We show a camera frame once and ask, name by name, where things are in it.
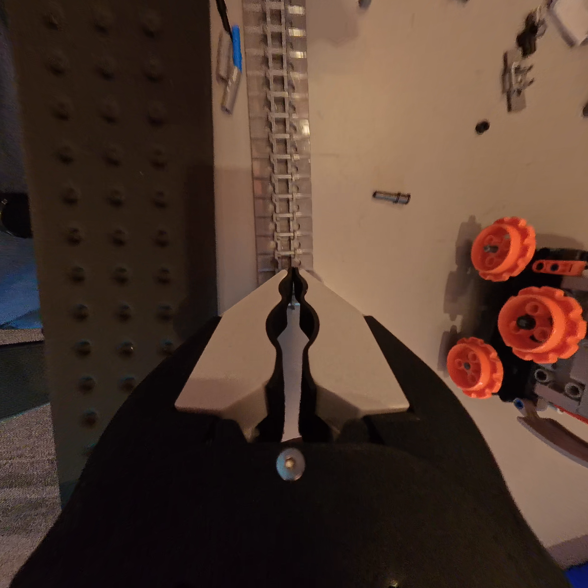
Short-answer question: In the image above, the grey orange toy block vehicle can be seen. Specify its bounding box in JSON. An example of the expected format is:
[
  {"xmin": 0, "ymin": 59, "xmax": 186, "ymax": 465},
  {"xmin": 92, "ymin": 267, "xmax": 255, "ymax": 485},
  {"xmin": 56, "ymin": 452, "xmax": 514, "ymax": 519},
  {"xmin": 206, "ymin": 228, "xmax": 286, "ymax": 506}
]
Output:
[{"xmin": 445, "ymin": 216, "xmax": 588, "ymax": 461}]

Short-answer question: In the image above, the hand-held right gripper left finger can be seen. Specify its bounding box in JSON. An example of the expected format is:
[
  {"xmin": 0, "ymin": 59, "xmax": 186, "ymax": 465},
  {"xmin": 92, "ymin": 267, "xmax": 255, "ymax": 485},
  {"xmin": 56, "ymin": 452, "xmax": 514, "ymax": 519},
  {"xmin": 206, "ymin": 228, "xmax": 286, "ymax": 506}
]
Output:
[{"xmin": 175, "ymin": 267, "xmax": 295, "ymax": 443}]

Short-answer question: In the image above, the black perforated panel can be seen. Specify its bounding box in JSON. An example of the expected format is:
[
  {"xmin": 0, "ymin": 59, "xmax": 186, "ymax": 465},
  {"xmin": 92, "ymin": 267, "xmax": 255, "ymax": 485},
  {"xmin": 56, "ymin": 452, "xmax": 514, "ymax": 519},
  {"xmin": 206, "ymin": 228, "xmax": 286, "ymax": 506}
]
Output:
[{"xmin": 4, "ymin": 0, "xmax": 217, "ymax": 498}]

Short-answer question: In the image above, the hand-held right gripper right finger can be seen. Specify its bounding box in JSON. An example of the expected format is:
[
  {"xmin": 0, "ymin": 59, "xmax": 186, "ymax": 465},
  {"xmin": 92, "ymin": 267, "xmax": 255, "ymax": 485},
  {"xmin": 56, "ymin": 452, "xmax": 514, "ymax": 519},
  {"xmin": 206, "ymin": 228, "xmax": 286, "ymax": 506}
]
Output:
[{"xmin": 294, "ymin": 267, "xmax": 410, "ymax": 443}]

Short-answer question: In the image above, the single grey track link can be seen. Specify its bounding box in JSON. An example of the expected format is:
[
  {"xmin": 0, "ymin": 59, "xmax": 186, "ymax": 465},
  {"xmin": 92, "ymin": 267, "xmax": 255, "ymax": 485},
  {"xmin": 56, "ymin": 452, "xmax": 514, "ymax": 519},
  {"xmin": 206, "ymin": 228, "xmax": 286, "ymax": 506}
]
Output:
[{"xmin": 501, "ymin": 50, "xmax": 537, "ymax": 113}]

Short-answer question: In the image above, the grey tube connector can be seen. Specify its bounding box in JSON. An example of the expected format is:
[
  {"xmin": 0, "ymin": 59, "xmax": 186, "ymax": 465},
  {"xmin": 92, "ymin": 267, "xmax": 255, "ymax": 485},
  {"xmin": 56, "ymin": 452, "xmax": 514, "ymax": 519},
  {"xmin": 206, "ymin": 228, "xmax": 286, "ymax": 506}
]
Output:
[
  {"xmin": 216, "ymin": 34, "xmax": 232, "ymax": 80},
  {"xmin": 221, "ymin": 68, "xmax": 243, "ymax": 115}
]

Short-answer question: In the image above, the black grey cross connector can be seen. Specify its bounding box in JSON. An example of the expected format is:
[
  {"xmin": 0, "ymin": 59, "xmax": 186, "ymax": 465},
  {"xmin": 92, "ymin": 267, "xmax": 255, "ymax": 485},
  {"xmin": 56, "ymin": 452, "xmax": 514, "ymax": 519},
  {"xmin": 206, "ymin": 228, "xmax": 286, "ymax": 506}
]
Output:
[{"xmin": 516, "ymin": 8, "xmax": 550, "ymax": 59}]

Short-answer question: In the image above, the grey toy track chain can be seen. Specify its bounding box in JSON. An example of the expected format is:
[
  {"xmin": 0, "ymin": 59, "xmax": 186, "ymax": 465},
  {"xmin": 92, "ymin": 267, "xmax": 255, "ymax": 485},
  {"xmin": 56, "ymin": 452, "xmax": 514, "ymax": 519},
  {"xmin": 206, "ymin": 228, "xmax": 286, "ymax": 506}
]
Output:
[{"xmin": 241, "ymin": 0, "xmax": 315, "ymax": 286}]

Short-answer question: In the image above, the light grey curved panel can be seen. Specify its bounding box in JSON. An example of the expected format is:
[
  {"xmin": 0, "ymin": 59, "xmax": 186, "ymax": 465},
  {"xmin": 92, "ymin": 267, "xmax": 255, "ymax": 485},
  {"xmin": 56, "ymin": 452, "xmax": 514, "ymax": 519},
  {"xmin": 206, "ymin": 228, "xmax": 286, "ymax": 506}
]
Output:
[{"xmin": 548, "ymin": 0, "xmax": 588, "ymax": 47}]

